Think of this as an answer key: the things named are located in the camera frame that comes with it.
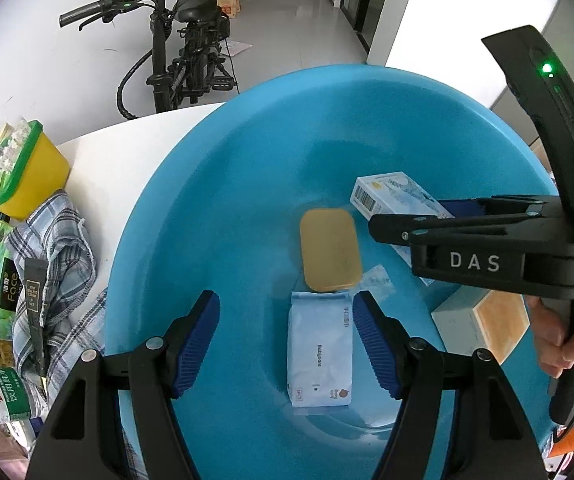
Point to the white and blue small box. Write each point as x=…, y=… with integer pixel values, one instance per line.
x=392, y=192

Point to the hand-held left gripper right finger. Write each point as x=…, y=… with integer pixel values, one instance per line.
x=373, y=342

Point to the yellow container with green rim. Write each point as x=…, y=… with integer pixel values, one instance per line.
x=37, y=175

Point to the black-framed glass sliding door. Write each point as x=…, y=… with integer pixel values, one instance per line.
x=367, y=0

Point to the black folding bicycle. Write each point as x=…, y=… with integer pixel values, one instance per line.
x=192, y=60

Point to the light blue wet wipes pack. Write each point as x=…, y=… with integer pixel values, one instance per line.
x=319, y=355

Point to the small clear blister pack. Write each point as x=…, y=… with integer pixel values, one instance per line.
x=378, y=282

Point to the blue plastic basin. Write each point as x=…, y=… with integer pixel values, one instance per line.
x=247, y=170

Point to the white pill blister pack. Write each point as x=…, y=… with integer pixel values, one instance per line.
x=14, y=142

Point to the beige box with wooden face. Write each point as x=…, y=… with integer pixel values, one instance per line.
x=487, y=325

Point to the white desktop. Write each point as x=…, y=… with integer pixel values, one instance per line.
x=107, y=160

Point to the person's right hand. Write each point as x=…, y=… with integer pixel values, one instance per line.
x=549, y=335

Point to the small cardboard box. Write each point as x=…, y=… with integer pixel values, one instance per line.
x=229, y=5

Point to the slim black box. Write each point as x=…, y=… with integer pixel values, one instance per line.
x=36, y=300

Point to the white paper sheet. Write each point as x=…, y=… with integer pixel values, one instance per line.
x=238, y=47

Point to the blue plaid cloth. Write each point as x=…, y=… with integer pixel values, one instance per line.
x=62, y=270

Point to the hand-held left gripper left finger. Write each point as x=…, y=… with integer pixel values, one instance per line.
x=197, y=340

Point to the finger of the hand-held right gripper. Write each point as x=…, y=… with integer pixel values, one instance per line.
x=467, y=230
x=507, y=205

